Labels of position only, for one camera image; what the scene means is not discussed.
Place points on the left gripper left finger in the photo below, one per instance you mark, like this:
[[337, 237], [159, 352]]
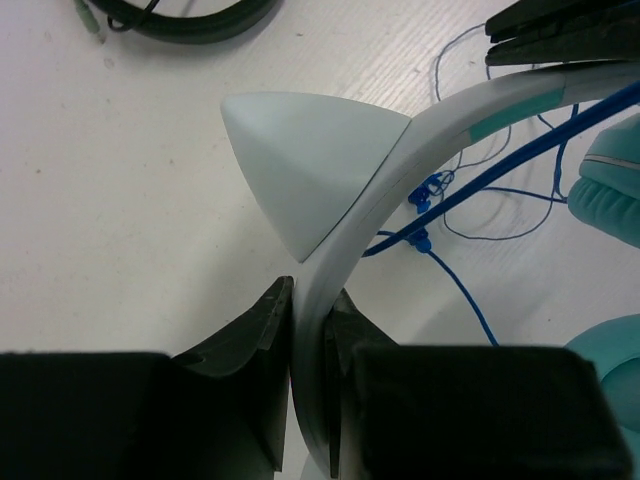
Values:
[[215, 411]]

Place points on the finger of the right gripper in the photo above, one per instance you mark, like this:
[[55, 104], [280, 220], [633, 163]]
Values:
[[526, 15], [559, 51]]

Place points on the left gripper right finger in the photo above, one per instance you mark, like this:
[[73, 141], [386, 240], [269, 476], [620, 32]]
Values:
[[462, 412]]

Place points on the teal cat-ear headphones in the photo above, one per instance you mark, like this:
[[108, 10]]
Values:
[[328, 172]]

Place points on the black headphones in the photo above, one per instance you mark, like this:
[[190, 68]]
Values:
[[122, 17]]

